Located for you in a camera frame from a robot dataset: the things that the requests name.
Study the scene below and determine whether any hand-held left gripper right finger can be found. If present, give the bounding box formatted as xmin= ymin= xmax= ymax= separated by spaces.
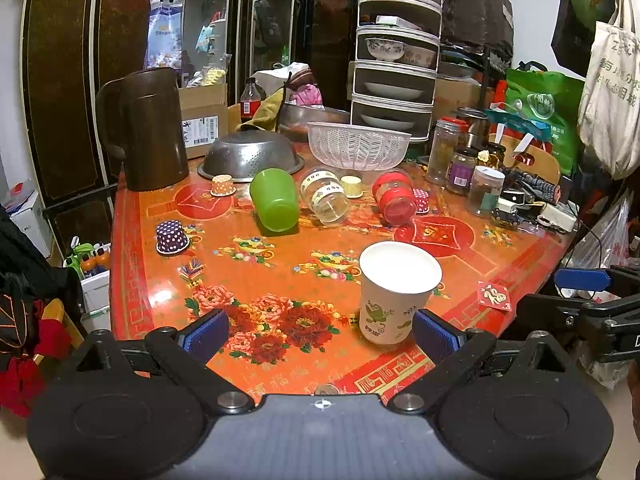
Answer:
xmin=387 ymin=308 xmax=571 ymax=416

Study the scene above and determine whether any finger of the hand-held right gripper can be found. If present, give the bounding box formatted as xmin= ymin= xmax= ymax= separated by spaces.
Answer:
xmin=555 ymin=265 xmax=640 ymax=293
xmin=515 ymin=292 xmax=608 ymax=331

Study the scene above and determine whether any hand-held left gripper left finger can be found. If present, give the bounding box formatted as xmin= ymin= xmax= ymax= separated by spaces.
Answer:
xmin=75 ymin=308 xmax=256 ymax=416

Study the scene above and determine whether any white paper cup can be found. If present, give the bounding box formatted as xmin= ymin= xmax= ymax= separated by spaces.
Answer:
xmin=358 ymin=241 xmax=444 ymax=346

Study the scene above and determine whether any green plastic cup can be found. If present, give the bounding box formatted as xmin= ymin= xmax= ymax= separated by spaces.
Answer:
xmin=249 ymin=168 xmax=300 ymax=233

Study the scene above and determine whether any clear glass cup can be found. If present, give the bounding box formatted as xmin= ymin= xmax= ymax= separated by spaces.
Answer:
xmin=300 ymin=166 xmax=352 ymax=226

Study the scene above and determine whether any white plastic bag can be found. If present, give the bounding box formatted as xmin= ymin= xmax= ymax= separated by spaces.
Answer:
xmin=569 ymin=194 xmax=635 ymax=272

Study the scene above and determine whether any red paper card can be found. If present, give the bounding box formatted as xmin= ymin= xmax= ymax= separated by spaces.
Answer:
xmin=477 ymin=280 xmax=511 ymax=313

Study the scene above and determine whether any white power strip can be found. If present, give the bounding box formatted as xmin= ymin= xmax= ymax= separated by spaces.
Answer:
xmin=536 ymin=202 xmax=579 ymax=234

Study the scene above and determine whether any purple dotted cupcake liner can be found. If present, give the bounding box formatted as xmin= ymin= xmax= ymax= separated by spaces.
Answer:
xmin=155 ymin=220 xmax=191 ymax=256

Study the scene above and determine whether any black hair brush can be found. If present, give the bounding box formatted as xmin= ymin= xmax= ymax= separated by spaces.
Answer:
xmin=501 ymin=166 xmax=562 ymax=204

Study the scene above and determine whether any white bin with bottles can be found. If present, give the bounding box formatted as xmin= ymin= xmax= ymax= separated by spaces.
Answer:
xmin=62 ymin=237 xmax=112 ymax=333

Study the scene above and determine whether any wooden chair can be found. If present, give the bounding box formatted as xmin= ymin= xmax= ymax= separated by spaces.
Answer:
xmin=491 ymin=134 xmax=562 ymax=184

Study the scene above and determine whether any clear jar white lid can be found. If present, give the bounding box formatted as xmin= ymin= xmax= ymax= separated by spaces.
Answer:
xmin=467 ymin=165 xmax=506 ymax=219

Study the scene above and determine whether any orange dotted cupcake liner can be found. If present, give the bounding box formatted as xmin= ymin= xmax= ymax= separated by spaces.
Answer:
xmin=210 ymin=174 xmax=237 ymax=197

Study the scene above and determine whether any red lidded jar lying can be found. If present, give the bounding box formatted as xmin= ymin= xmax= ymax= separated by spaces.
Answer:
xmin=371 ymin=170 xmax=417 ymax=226

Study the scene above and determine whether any dark jar purple label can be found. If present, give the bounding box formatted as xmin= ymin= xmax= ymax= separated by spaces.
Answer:
xmin=446 ymin=147 xmax=479 ymax=195

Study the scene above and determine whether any green shopping bag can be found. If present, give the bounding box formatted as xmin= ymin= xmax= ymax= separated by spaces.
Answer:
xmin=504 ymin=66 xmax=586 ymax=177

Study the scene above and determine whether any metal colander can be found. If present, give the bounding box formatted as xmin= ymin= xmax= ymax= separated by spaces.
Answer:
xmin=196 ymin=131 xmax=305 ymax=183

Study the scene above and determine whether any dark clothing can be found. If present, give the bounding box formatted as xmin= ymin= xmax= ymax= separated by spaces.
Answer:
xmin=0 ymin=204 xmax=85 ymax=418

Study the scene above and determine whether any tall red-lidded jar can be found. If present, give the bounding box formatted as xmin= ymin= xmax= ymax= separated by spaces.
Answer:
xmin=426 ymin=116 xmax=469 ymax=185

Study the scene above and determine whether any canvas tote bag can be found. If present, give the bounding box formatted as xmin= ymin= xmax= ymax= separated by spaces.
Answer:
xmin=577 ymin=0 xmax=640 ymax=181

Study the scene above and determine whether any white storage box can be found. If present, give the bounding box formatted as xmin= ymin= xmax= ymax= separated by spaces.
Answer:
xmin=6 ymin=189 xmax=52 ymax=259

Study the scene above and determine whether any white plastic basket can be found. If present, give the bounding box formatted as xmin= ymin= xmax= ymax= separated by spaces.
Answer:
xmin=306 ymin=121 xmax=412 ymax=171

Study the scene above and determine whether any brown plastic pitcher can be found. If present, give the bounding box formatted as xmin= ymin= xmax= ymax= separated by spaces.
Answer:
xmin=95 ymin=66 xmax=190 ymax=192

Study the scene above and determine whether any cardboard box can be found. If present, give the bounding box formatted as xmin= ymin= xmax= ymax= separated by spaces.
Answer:
xmin=177 ymin=82 xmax=231 ymax=160

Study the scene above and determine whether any cola bottle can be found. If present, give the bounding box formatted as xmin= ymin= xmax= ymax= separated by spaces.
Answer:
xmin=240 ymin=77 xmax=268 ymax=124

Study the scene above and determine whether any metal basin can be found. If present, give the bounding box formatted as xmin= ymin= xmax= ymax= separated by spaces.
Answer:
xmin=276 ymin=102 xmax=352 ymax=143

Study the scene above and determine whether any dark hanging bag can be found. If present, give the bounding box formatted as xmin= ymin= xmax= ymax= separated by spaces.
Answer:
xmin=551 ymin=0 xmax=622 ymax=77

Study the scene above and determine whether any white deep plate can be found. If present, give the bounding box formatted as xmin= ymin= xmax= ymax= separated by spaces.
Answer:
xmin=362 ymin=81 xmax=427 ymax=102

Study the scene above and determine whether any pink cloth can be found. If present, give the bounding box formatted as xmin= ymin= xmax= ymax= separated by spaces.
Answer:
xmin=291 ymin=82 xmax=324 ymax=107

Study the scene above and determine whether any tiered dish cover rack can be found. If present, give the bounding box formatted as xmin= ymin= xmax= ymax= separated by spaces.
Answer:
xmin=350 ymin=0 xmax=445 ymax=143

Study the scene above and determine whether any pale ceramic bowl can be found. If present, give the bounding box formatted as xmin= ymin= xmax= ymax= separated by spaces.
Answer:
xmin=405 ymin=45 xmax=437 ymax=69

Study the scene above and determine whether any black fabric case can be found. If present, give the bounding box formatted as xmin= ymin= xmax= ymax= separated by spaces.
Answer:
xmin=441 ymin=0 xmax=516 ymax=70

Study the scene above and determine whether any floral ceramic bowl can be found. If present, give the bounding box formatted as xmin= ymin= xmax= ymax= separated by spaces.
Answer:
xmin=365 ymin=37 xmax=407 ymax=62

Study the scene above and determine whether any hanging snack packet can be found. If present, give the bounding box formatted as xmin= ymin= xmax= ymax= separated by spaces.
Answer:
xmin=144 ymin=0 xmax=186 ymax=72

